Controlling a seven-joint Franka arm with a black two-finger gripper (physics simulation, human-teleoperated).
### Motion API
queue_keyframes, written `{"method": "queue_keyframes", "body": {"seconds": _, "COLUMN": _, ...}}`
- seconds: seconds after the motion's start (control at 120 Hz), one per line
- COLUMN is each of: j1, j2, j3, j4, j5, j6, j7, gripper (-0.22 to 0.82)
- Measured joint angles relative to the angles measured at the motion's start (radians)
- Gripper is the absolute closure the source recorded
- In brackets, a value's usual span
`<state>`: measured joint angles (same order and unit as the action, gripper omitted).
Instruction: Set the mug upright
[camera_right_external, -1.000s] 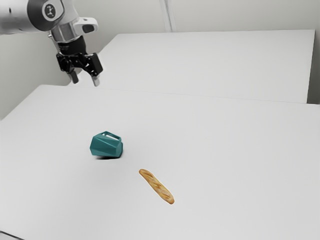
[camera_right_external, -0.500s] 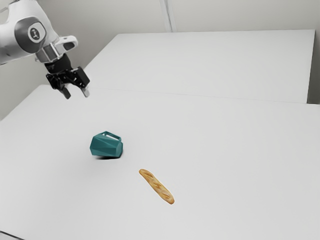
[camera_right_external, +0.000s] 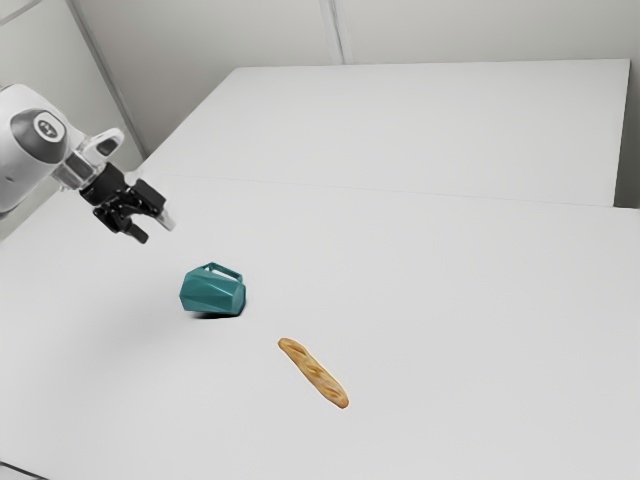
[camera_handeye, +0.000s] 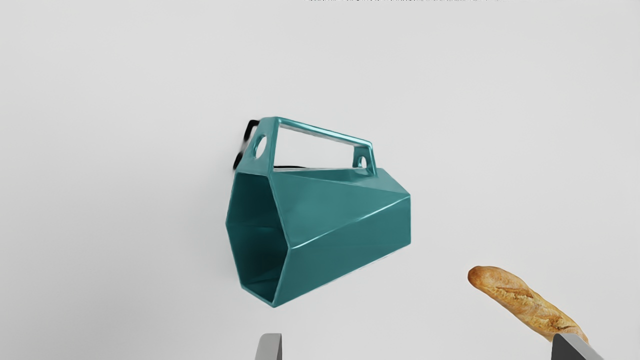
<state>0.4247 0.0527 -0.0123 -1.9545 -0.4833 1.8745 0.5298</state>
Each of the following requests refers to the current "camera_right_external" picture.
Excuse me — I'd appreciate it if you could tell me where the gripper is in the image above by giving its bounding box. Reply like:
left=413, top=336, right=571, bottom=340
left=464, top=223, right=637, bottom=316
left=78, top=163, right=178, bottom=245

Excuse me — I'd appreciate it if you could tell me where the teal faceted mug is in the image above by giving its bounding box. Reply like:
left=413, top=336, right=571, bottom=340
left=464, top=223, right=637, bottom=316
left=178, top=261, right=248, bottom=318

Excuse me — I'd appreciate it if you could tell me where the golden baguette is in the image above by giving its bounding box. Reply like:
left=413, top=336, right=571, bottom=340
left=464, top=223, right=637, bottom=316
left=277, top=337, right=351, bottom=412

